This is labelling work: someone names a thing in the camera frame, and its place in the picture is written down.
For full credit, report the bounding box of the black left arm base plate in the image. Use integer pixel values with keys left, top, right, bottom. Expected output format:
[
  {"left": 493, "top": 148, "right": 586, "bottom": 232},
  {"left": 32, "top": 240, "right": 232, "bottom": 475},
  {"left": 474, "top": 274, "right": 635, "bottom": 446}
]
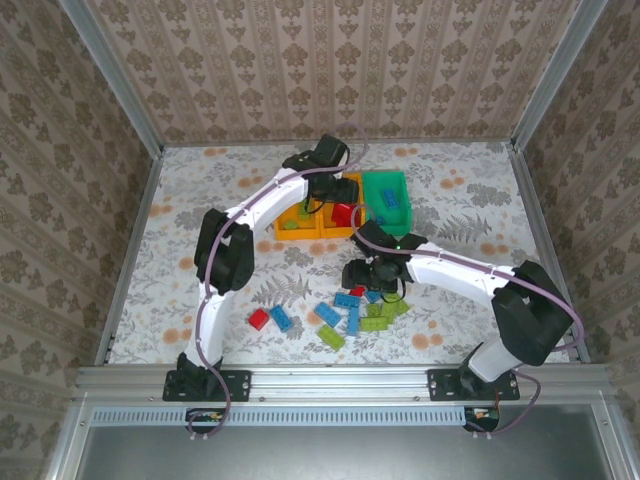
[{"left": 163, "top": 368, "right": 251, "bottom": 403}]

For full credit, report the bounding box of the aluminium front rail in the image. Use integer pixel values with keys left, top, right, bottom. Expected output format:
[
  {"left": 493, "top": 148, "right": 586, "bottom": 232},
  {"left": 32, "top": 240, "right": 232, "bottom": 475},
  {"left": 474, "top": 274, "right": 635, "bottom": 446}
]
[{"left": 74, "top": 364, "right": 609, "bottom": 402}]

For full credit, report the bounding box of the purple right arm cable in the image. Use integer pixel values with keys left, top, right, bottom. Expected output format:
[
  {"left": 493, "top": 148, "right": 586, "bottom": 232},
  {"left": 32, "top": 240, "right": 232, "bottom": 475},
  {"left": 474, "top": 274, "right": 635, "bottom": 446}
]
[{"left": 349, "top": 203, "right": 586, "bottom": 436}]

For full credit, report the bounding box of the floral patterned table cover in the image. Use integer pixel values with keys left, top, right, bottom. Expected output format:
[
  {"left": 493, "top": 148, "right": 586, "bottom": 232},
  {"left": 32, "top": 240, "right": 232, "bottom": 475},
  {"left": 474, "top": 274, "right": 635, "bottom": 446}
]
[{"left": 107, "top": 142, "right": 576, "bottom": 366}]

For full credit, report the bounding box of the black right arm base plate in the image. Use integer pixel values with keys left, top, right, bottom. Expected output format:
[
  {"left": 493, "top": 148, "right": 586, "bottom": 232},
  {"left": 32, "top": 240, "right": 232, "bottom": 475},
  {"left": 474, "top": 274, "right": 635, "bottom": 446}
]
[{"left": 427, "top": 368, "right": 521, "bottom": 402}]

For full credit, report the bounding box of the aluminium frame post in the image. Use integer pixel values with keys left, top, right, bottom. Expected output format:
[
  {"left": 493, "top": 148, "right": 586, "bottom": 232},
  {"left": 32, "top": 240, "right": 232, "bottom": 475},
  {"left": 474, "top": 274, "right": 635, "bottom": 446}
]
[
  {"left": 512, "top": 0, "right": 609, "bottom": 151},
  {"left": 58, "top": 0, "right": 165, "bottom": 154}
]

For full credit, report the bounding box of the orange plastic bin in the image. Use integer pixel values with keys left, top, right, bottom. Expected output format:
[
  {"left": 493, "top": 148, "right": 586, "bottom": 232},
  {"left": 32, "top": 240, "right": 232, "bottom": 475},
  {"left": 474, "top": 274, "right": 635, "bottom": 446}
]
[
  {"left": 273, "top": 197, "right": 322, "bottom": 242},
  {"left": 319, "top": 172, "right": 372, "bottom": 240}
]

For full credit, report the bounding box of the grey metal panel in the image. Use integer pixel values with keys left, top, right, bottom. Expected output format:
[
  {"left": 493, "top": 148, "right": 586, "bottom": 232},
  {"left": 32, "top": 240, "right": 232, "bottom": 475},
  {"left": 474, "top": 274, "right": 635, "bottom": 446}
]
[{"left": 74, "top": 424, "right": 617, "bottom": 480}]

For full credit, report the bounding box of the aluminium side rail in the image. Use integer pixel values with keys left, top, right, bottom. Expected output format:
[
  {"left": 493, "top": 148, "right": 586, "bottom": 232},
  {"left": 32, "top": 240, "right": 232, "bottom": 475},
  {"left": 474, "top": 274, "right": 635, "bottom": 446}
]
[
  {"left": 506, "top": 143, "right": 592, "bottom": 362},
  {"left": 94, "top": 147, "right": 165, "bottom": 366}
]

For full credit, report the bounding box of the aluminium back rail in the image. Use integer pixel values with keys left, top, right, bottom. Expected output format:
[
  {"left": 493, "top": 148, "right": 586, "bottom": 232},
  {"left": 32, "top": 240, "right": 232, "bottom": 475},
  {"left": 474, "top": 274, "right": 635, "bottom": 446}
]
[{"left": 162, "top": 139, "right": 516, "bottom": 148}]

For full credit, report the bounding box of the thin black right camera cable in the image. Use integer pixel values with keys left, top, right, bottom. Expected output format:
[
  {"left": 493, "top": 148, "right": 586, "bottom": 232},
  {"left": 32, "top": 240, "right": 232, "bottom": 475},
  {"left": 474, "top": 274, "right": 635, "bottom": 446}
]
[{"left": 381, "top": 279, "right": 407, "bottom": 303}]

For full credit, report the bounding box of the slotted grey cable duct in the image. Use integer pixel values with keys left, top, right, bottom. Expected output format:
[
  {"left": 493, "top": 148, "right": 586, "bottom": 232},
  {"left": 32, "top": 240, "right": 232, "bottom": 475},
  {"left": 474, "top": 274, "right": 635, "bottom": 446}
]
[{"left": 92, "top": 405, "right": 501, "bottom": 427}]

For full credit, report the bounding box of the black connector box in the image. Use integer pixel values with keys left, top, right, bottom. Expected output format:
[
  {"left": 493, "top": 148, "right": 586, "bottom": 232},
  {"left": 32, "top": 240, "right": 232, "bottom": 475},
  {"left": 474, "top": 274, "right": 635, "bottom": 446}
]
[
  {"left": 463, "top": 405, "right": 501, "bottom": 433},
  {"left": 185, "top": 407, "right": 225, "bottom": 434}
]

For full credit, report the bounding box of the green plastic bin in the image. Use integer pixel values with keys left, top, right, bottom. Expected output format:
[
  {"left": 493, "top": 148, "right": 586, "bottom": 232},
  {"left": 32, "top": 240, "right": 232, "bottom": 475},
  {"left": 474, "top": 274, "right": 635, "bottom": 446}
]
[{"left": 360, "top": 170, "right": 415, "bottom": 237}]

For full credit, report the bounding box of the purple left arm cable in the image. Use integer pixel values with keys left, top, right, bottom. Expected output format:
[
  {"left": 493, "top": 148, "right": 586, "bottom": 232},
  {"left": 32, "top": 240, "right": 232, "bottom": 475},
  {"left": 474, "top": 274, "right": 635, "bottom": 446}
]
[{"left": 187, "top": 122, "right": 370, "bottom": 444}]

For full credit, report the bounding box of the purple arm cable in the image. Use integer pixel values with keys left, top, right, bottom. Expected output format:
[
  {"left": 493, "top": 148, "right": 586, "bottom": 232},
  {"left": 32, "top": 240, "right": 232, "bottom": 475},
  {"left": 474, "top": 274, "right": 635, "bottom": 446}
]
[
  {"left": 349, "top": 203, "right": 586, "bottom": 436},
  {"left": 187, "top": 122, "right": 370, "bottom": 444}
]

